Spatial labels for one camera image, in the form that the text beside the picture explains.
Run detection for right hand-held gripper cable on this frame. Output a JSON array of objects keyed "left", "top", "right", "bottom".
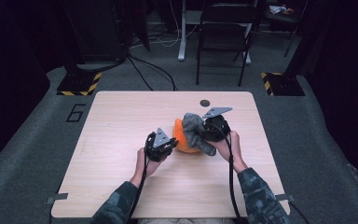
[{"left": 210, "top": 122, "right": 244, "bottom": 224}]

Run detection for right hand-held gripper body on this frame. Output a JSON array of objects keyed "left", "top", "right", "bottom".
[{"left": 200, "top": 106, "right": 234, "bottom": 143}]

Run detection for striped black stand base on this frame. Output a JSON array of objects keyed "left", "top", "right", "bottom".
[
  {"left": 56, "top": 71, "right": 103, "bottom": 97},
  {"left": 259, "top": 71, "right": 307, "bottom": 97}
]

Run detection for person's right hand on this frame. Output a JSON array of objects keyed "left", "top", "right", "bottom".
[{"left": 206, "top": 130, "right": 250, "bottom": 175}]

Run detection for hand-held gripper cable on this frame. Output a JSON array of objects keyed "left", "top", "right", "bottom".
[
  {"left": 210, "top": 122, "right": 244, "bottom": 224},
  {"left": 126, "top": 132, "right": 157, "bottom": 224}
]

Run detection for thin black cable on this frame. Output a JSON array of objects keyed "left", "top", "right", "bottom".
[{"left": 287, "top": 201, "right": 310, "bottom": 224}]

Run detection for white cables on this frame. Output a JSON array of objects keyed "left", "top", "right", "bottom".
[{"left": 130, "top": 0, "right": 200, "bottom": 49}]

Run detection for black floor cable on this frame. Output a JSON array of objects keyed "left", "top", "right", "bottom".
[{"left": 126, "top": 54, "right": 178, "bottom": 92}]

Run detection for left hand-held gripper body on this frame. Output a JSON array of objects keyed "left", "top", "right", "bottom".
[{"left": 144, "top": 127, "right": 175, "bottom": 163}]

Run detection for orange plush toy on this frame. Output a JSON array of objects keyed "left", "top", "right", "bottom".
[{"left": 172, "top": 118, "right": 201, "bottom": 154}]

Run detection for white desk leg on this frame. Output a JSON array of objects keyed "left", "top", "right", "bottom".
[{"left": 177, "top": 0, "right": 188, "bottom": 62}]

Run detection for dark cabinet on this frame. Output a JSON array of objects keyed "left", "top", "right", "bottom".
[{"left": 59, "top": 0, "right": 129, "bottom": 63}]

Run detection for grey tape strip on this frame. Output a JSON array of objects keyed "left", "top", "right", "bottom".
[
  {"left": 274, "top": 193, "right": 296, "bottom": 203},
  {"left": 45, "top": 192, "right": 70, "bottom": 205}
]

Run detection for person's left hand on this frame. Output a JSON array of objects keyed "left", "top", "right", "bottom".
[{"left": 130, "top": 147, "right": 168, "bottom": 189}]

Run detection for grey knitted cloth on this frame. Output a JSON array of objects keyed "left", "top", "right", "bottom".
[{"left": 181, "top": 112, "right": 218, "bottom": 157}]

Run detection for black folding chair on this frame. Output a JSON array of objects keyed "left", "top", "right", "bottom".
[{"left": 195, "top": 1, "right": 260, "bottom": 88}]

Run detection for small colourful object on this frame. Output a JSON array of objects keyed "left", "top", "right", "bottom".
[{"left": 268, "top": 4, "right": 295, "bottom": 16}]

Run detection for left hand-held gripper cable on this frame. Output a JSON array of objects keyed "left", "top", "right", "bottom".
[{"left": 126, "top": 132, "right": 157, "bottom": 224}]

